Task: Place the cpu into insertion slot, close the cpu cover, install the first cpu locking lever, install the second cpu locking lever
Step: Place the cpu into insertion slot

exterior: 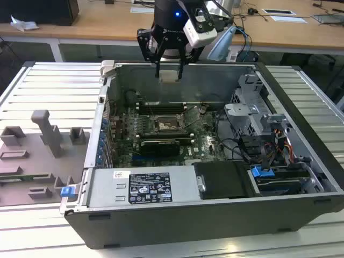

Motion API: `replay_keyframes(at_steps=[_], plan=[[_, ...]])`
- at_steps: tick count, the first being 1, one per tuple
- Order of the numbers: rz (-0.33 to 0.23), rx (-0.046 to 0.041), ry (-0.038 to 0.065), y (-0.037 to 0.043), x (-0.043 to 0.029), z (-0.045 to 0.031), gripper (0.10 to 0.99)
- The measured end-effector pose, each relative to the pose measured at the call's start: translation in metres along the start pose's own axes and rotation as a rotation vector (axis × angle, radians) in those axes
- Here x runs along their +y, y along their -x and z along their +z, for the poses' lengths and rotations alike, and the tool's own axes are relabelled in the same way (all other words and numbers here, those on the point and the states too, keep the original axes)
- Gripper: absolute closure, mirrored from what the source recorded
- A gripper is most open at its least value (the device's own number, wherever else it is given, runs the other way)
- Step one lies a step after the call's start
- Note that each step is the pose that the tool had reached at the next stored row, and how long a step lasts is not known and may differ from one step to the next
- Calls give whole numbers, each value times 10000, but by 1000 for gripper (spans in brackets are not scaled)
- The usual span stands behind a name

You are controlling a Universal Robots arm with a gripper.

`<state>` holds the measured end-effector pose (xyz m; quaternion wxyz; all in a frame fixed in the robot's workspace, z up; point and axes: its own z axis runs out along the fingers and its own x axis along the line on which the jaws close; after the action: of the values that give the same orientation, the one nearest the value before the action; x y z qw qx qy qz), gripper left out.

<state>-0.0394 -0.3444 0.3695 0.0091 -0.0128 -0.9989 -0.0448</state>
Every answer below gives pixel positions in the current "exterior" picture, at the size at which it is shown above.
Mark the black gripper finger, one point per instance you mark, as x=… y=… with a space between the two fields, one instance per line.
x=143 y=45
x=182 y=57

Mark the silver CPU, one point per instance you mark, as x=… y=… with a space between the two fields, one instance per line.
x=169 y=75

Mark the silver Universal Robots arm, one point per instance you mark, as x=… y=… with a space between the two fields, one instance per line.
x=220 y=8

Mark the CPU socket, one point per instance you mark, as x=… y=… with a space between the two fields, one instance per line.
x=168 y=125

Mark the white paper sheet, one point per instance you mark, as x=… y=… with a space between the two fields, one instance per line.
x=288 y=19
x=142 y=10

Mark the black cylindrical component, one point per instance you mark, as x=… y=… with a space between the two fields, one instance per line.
x=130 y=96

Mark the wooden desk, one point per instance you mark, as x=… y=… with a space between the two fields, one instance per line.
x=94 y=24

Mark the green motherboard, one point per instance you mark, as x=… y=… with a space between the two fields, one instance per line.
x=199 y=139

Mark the black power adapter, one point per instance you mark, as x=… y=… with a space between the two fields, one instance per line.
x=252 y=11

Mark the silver drive cage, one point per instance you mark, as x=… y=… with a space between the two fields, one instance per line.
x=242 y=118

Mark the black expansion card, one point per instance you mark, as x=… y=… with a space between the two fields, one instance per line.
x=160 y=147

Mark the black box on desk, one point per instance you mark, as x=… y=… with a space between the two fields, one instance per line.
x=40 y=10

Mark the crumpled white paper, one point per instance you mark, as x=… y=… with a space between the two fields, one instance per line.
x=24 y=24

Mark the black plastic shroud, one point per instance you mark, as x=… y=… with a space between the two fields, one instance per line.
x=223 y=180

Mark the white barcode sticker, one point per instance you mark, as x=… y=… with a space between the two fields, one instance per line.
x=120 y=174

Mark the black power supply label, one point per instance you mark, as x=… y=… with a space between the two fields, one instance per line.
x=150 y=188

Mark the grey parts rack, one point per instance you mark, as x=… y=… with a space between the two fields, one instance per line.
x=67 y=161

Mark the silver power supply unit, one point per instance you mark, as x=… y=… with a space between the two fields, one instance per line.
x=107 y=188

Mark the hard disk in blue carrier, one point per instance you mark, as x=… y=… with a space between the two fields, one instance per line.
x=279 y=185

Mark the blue case latch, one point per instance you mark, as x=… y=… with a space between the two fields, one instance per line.
x=67 y=192

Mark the black open PC case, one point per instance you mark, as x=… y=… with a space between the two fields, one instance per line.
x=188 y=223

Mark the green RAM stick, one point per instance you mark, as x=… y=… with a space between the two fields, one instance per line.
x=16 y=178

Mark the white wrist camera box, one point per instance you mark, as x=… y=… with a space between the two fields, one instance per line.
x=199 y=35

